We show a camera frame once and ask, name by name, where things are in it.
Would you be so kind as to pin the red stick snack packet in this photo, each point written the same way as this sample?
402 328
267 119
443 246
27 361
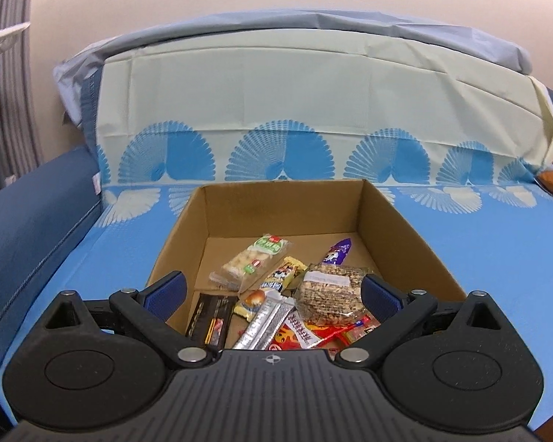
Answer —
341 331

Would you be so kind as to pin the silver stick snack packet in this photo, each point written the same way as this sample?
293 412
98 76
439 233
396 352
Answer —
281 317
253 331

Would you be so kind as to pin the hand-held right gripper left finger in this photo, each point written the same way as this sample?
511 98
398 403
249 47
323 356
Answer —
166 294

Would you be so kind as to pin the clear pale cracker packet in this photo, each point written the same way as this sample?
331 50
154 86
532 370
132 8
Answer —
251 260

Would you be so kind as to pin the purple snack packet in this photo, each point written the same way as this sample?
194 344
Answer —
337 253

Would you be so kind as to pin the white rack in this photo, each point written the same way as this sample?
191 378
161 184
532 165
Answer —
4 36

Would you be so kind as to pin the light blue cover sheet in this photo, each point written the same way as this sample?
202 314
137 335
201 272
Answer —
396 37

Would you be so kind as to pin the yellow snack packet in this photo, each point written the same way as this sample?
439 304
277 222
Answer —
283 276

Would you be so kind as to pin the clear brown nut brittle packet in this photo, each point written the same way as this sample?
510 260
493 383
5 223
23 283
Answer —
329 294

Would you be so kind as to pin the grey striped curtain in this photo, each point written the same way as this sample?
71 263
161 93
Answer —
14 101

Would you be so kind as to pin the small bread-picture snack packet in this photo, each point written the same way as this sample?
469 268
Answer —
251 304

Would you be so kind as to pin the brown cardboard box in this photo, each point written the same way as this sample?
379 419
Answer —
281 207

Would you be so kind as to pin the black snack packet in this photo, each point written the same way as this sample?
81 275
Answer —
209 320

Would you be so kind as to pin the red white snack packet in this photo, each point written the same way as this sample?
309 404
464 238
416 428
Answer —
302 329

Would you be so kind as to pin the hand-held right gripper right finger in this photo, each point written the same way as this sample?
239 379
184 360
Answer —
382 297

